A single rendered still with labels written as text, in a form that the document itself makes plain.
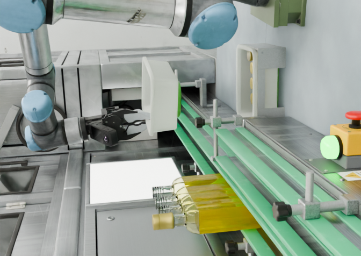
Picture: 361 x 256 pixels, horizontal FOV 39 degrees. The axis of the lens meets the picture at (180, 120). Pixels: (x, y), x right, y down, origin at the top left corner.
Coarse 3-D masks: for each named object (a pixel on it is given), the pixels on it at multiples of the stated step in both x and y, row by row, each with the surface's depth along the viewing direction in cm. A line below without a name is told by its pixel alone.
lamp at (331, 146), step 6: (324, 138) 94; (330, 138) 93; (336, 138) 93; (324, 144) 93; (330, 144) 92; (336, 144) 92; (342, 144) 92; (324, 150) 93; (330, 150) 92; (336, 150) 92; (342, 150) 92; (324, 156) 94; (330, 156) 93; (336, 156) 93
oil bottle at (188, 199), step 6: (216, 192) 118; (222, 192) 118; (228, 192) 118; (234, 192) 118; (186, 198) 115; (192, 198) 114; (198, 198) 114; (204, 198) 114; (210, 198) 114; (216, 198) 114; (222, 198) 114; (228, 198) 114; (180, 204) 115; (186, 204) 113; (180, 210) 114
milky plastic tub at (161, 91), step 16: (144, 64) 148; (160, 64) 144; (144, 80) 150; (160, 80) 131; (176, 80) 132; (144, 96) 152; (160, 96) 131; (176, 96) 133; (160, 112) 133; (176, 112) 134; (160, 128) 135; (176, 128) 137
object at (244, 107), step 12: (240, 48) 150; (252, 48) 137; (240, 60) 152; (240, 72) 152; (252, 72) 137; (240, 84) 153; (252, 84) 138; (240, 96) 154; (252, 96) 138; (240, 108) 155; (252, 108) 139
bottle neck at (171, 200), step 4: (168, 196) 120; (172, 196) 120; (156, 200) 119; (160, 200) 119; (164, 200) 119; (168, 200) 119; (172, 200) 119; (156, 204) 119; (160, 204) 119; (164, 204) 119; (168, 204) 119; (172, 204) 119; (156, 208) 119
